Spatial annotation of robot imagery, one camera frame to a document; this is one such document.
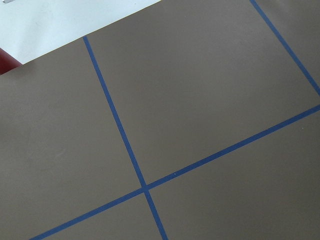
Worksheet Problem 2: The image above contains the red cylinder bottle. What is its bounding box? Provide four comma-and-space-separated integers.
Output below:
0, 48, 22, 75

